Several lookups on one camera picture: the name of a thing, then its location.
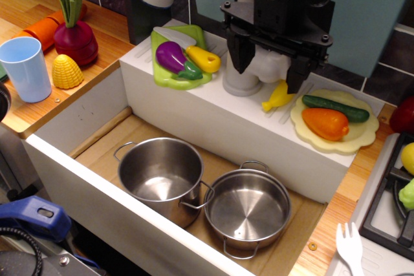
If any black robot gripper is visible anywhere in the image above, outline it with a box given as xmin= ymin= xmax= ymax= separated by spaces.
xmin=221 ymin=0 xmax=335 ymax=94

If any grey faucet lever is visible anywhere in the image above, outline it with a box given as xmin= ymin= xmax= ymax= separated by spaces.
xmin=247 ymin=45 xmax=291 ymax=83

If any grey toy faucet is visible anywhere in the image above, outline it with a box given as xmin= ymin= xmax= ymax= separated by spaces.
xmin=223 ymin=0 xmax=261 ymax=96

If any yellow toy squash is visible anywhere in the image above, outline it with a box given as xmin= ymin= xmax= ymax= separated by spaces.
xmin=261 ymin=80 xmax=295 ymax=112

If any white toy sink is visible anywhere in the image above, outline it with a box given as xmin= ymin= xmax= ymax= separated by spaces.
xmin=24 ymin=39 xmax=387 ymax=275

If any green cutting board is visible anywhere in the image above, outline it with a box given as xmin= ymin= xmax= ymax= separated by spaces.
xmin=151 ymin=25 xmax=212 ymax=90

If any cream scalloped plate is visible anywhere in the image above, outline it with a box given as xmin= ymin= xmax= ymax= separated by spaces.
xmin=290 ymin=89 xmax=379 ymax=154

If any purple toy eggplant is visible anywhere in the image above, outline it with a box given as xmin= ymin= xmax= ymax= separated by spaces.
xmin=155 ymin=41 xmax=203 ymax=80

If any green toy cucumber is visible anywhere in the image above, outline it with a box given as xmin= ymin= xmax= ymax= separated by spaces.
xmin=301 ymin=95 xmax=370 ymax=123

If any shallow steel pot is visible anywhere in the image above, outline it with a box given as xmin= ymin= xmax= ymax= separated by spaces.
xmin=203 ymin=160 xmax=292 ymax=260

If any tall steel pot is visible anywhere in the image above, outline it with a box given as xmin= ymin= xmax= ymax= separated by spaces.
xmin=113 ymin=138 xmax=215 ymax=228

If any yellow toy lemon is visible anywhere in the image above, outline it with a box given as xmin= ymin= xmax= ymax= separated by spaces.
xmin=400 ymin=143 xmax=414 ymax=175

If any light green toy vegetable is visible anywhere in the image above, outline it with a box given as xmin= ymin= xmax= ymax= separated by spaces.
xmin=398 ymin=179 xmax=414 ymax=211

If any red toy beet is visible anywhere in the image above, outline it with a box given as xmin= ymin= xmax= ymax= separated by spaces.
xmin=54 ymin=0 xmax=98 ymax=66

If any black toy stove grate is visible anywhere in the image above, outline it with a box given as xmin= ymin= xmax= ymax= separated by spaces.
xmin=360 ymin=133 xmax=413 ymax=260

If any yellow toy corn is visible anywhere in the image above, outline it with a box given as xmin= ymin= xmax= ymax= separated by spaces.
xmin=52 ymin=54 xmax=84 ymax=89

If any white plastic fork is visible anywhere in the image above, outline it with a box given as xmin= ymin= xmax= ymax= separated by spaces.
xmin=336 ymin=222 xmax=364 ymax=275

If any orange wooden toy carrot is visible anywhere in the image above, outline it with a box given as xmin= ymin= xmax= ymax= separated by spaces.
xmin=14 ymin=4 xmax=96 ymax=54

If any light blue plastic cup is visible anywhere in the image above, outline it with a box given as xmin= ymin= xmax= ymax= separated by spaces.
xmin=1 ymin=37 xmax=52 ymax=103

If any blue clamp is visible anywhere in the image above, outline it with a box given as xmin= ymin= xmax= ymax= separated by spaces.
xmin=1 ymin=196 xmax=72 ymax=242

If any yellow handled toy knife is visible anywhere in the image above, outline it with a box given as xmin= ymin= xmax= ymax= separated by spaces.
xmin=153 ymin=25 xmax=221 ymax=73

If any teal wall bin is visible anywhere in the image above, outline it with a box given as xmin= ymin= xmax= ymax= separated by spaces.
xmin=196 ymin=0 xmax=411 ymax=78

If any black braided cable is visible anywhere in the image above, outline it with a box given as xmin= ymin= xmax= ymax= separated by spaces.
xmin=0 ymin=226 xmax=44 ymax=276

